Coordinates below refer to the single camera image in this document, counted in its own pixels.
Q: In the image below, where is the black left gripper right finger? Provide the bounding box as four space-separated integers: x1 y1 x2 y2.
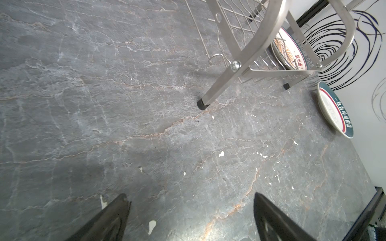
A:
253 192 314 241

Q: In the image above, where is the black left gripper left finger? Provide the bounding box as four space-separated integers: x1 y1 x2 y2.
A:
67 193 131 241

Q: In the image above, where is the green rim red ring plate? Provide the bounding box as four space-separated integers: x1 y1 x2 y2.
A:
317 81 354 139

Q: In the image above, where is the sunburst plate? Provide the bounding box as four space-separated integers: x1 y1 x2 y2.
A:
271 28 308 70

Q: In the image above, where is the stainless steel dish rack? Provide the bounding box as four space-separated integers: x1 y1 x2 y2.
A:
197 1 362 110

